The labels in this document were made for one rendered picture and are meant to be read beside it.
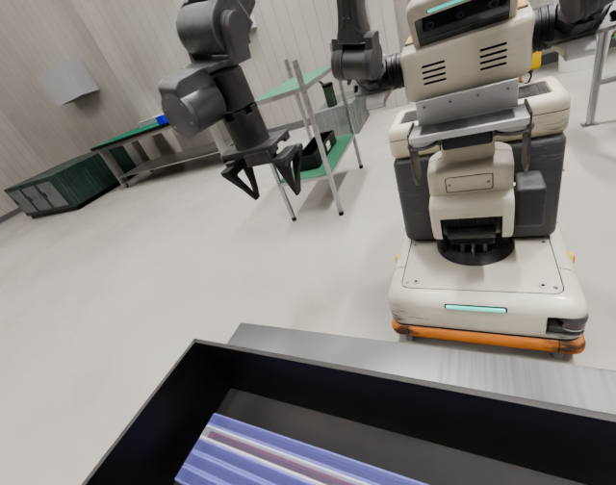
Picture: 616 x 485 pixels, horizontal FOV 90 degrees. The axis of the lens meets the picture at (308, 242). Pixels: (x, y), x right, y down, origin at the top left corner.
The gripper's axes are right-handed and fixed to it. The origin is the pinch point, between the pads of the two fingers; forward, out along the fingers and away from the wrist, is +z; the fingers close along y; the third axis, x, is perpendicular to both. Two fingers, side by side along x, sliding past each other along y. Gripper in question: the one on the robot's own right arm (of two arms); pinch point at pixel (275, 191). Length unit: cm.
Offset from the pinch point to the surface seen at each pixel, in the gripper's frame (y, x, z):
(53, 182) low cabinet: -628, 234, 49
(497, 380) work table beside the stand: 32.4, -19.3, 16.0
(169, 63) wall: -445, 445, -45
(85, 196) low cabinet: -623, 258, 95
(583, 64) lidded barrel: 127, 407, 110
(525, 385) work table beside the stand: 34.9, -19.4, 16.0
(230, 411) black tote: 2.6, -30.8, 14.3
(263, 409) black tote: 7.1, -29.4, 14.4
